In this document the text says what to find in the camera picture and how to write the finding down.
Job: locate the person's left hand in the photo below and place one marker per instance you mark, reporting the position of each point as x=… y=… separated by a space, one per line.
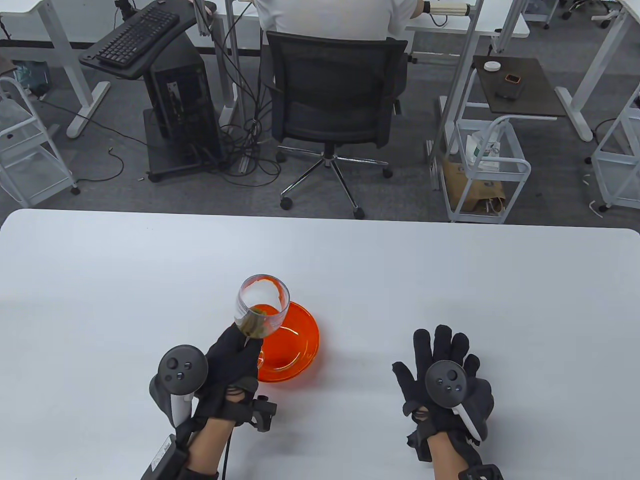
x=227 y=360

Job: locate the person's right hand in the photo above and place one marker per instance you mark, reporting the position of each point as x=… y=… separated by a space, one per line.
x=422 y=360

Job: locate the pile of raisins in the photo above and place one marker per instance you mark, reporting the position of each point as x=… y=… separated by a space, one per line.
x=254 y=324

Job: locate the orange bowl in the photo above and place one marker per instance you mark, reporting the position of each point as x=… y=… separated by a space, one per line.
x=295 y=345

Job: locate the clear wine glass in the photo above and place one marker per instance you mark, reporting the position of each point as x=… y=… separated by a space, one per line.
x=262 y=295

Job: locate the person's left forearm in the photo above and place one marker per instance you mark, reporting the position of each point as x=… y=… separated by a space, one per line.
x=207 y=445

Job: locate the person's right forearm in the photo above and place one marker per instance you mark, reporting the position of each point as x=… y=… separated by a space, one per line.
x=450 y=457

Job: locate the black white right hand controller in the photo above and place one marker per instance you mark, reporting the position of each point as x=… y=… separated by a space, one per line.
x=447 y=381

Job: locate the black white hand controller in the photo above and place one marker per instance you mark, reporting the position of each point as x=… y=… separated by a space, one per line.
x=447 y=381
x=180 y=370

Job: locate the black white left hand controller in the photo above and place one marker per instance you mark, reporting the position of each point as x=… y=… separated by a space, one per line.
x=180 y=370

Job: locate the black box with white label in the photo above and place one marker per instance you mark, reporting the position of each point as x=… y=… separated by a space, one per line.
x=162 y=457

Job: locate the brown paper bag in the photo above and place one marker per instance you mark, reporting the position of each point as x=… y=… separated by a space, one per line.
x=470 y=185

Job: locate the white carton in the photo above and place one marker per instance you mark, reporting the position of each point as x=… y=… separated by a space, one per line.
x=477 y=147

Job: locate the black computer tower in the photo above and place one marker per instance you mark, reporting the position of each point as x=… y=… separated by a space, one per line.
x=185 y=95

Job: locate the black mesh office chair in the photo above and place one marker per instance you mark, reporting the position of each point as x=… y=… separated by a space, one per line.
x=332 y=92

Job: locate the brown side table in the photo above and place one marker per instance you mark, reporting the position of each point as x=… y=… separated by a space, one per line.
x=530 y=90

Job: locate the phone in orange case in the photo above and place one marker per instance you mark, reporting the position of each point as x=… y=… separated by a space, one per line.
x=512 y=78

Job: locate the white round puck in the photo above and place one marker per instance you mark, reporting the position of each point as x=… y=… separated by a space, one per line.
x=492 y=66

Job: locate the black keyboard stand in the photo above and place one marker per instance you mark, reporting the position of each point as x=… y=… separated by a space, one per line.
x=170 y=46

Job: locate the black keyboard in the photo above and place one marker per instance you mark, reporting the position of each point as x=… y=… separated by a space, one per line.
x=135 y=35

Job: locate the white desk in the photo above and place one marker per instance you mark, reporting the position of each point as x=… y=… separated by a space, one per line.
x=505 y=27
x=595 y=65
x=20 y=25

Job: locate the teal plastic bag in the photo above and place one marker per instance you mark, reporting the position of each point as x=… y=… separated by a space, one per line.
x=32 y=75

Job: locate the beige roll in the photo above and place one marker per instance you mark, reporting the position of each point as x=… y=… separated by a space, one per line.
x=447 y=8

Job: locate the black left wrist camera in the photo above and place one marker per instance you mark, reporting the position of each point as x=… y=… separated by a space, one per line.
x=262 y=412

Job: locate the aluminium frame post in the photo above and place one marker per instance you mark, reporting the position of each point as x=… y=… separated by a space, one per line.
x=235 y=75
x=456 y=85

